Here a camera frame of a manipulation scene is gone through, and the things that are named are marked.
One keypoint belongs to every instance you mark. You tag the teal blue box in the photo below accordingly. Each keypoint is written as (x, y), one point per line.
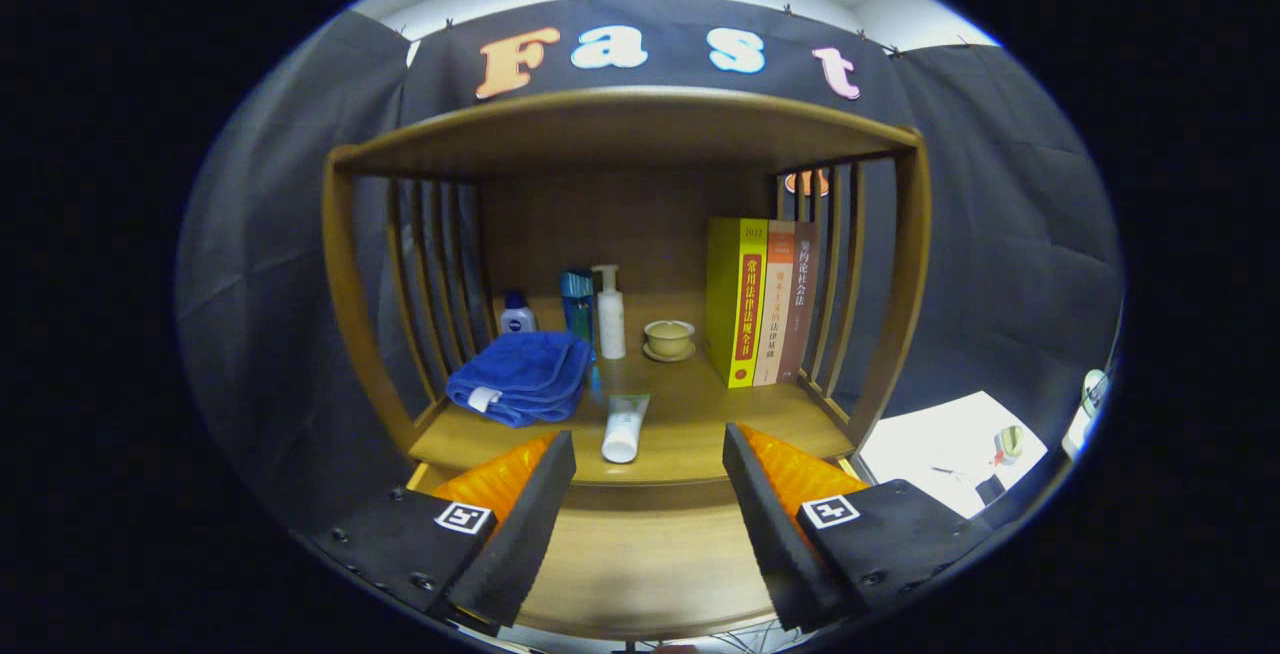
(577, 304)

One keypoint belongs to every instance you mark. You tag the white pump bottle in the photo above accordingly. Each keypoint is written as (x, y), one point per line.
(611, 319)

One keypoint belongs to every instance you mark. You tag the orange and cream book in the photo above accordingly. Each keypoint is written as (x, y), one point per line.
(778, 304)

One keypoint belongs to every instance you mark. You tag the wooden drawer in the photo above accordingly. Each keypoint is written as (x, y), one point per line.
(650, 554)

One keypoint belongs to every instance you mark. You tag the blue folded towel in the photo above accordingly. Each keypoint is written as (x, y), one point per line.
(520, 374)

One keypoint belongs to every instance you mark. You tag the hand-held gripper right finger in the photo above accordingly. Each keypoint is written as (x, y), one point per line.
(780, 534)

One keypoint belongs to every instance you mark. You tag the pale green tape roll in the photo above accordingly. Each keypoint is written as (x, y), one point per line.
(1012, 442)

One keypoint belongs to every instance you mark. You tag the brown book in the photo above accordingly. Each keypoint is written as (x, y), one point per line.
(800, 294)

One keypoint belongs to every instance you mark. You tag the black backdrop cloth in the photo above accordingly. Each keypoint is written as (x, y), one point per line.
(270, 284)

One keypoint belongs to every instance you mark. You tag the small black block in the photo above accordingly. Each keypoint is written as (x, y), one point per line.
(990, 489)

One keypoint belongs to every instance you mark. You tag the small blue-capped white bottle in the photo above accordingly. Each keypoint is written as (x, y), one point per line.
(517, 319)

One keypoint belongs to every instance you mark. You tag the wooden cabinet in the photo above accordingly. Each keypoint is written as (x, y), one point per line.
(600, 224)

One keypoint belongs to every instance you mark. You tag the white side table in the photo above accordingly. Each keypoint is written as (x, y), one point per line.
(940, 439)

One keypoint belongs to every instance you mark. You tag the yellow book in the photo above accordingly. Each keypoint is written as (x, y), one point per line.
(735, 304)

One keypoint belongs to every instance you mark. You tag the beige teacup with saucer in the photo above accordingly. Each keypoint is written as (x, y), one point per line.
(669, 337)

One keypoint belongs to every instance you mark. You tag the white stand device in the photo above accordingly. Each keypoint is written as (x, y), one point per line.
(1085, 414)

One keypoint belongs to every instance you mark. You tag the white squeeze tube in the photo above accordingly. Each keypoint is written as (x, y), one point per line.
(624, 429)

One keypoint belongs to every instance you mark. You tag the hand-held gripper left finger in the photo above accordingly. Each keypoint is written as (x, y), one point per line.
(520, 534)

